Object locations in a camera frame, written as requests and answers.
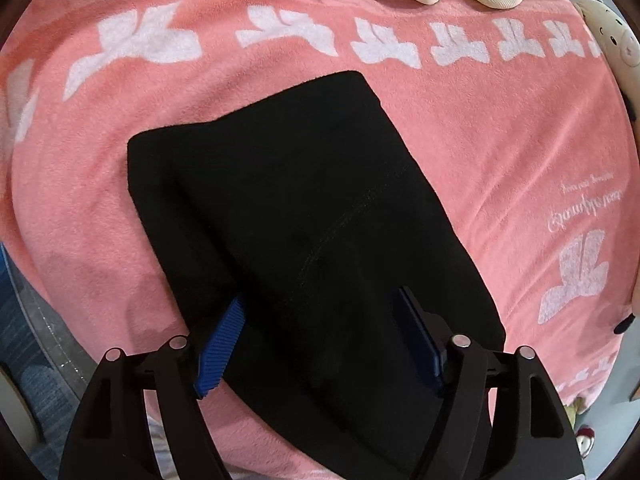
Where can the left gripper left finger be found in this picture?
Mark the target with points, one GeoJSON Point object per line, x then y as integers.
{"type": "Point", "coordinates": [110, 437]}

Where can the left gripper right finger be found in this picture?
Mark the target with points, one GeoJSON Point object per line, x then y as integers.
{"type": "Point", "coordinates": [500, 416]}

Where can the black pants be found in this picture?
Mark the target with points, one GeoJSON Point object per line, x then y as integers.
{"type": "Point", "coordinates": [307, 209]}

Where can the red-haired doll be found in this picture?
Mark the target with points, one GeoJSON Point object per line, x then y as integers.
{"type": "Point", "coordinates": [585, 437]}

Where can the doll in green jacket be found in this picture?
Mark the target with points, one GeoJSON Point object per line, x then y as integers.
{"type": "Point", "coordinates": [577, 407]}

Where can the pink bow-print blanket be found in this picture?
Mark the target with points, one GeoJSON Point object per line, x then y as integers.
{"type": "Point", "coordinates": [514, 118]}

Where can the white cow plush toy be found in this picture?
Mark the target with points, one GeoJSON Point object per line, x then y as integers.
{"type": "Point", "coordinates": [620, 47]}

